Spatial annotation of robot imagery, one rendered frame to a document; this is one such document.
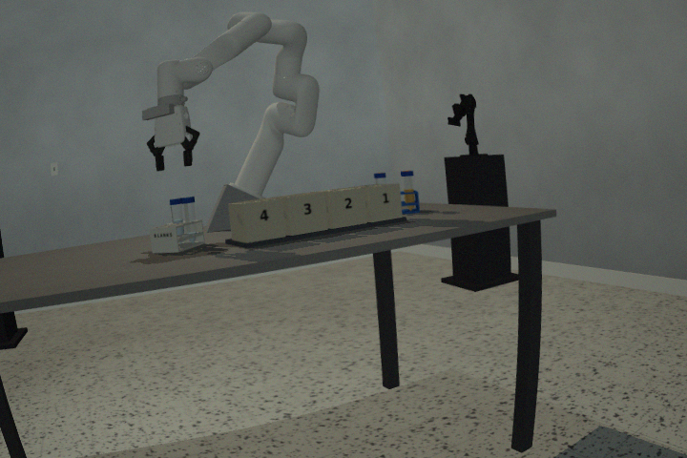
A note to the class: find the beige bucket adapter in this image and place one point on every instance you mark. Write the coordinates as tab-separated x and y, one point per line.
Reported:
256	220
383	202
344	207
304	214

